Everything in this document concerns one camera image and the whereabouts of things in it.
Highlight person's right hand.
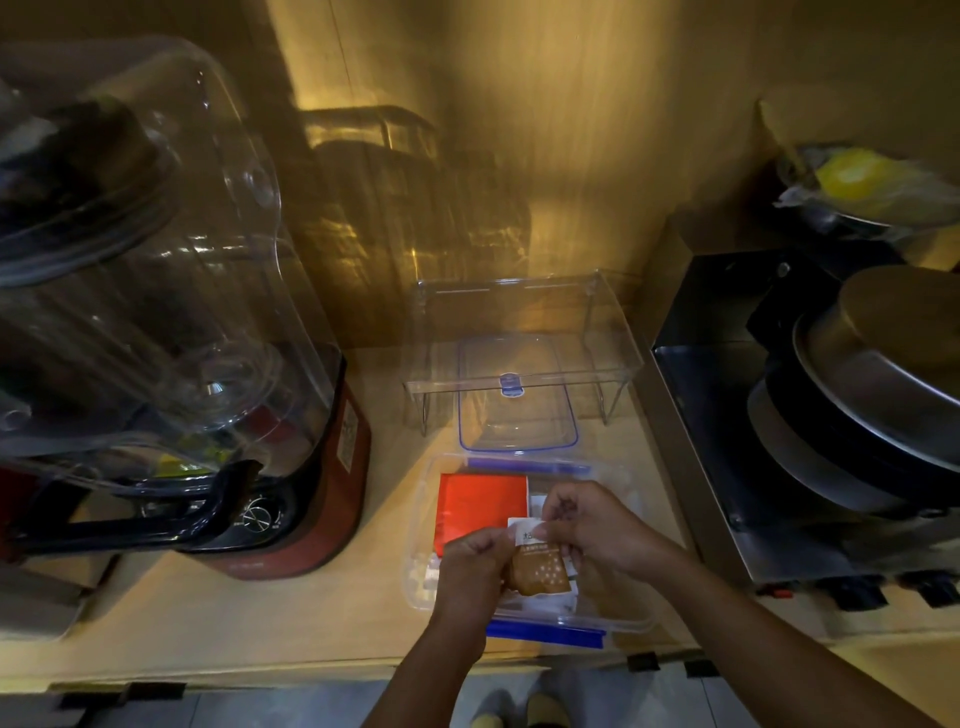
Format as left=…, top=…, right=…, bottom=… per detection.
left=531, top=480, right=680, bottom=580

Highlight person's left hand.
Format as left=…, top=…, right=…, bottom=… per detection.
left=429, top=525, right=519, bottom=640

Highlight brown and white sachet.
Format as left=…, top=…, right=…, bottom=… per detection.
left=504, top=516, right=580, bottom=595

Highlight person's right forearm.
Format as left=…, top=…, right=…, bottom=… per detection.
left=648, top=546, right=942, bottom=728

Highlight person's left forearm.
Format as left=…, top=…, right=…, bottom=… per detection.
left=361, top=611, right=496, bottom=728

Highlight clear plastic container blue clips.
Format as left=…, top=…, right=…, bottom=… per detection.
left=402, top=452, right=661, bottom=651

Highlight red packet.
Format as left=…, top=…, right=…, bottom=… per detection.
left=437, top=473, right=530, bottom=557

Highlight clear container lid blue latch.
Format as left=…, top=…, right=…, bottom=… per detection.
left=456, top=334, right=580, bottom=453

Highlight person's shoes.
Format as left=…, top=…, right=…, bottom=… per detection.
left=468, top=690, right=571, bottom=728

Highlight clear acrylic shelf riser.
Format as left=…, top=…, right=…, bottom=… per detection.
left=405, top=270, right=646, bottom=438

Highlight red blender base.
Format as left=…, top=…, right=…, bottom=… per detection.
left=174, top=352, right=372, bottom=582

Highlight steel waffle maker machine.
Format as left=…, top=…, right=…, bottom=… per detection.
left=651, top=251, right=960, bottom=609

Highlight clear blender sound cover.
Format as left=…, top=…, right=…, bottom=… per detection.
left=0, top=36, right=339, bottom=496

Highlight plastic bag with yellow item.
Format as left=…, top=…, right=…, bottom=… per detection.
left=772, top=144, right=960, bottom=230

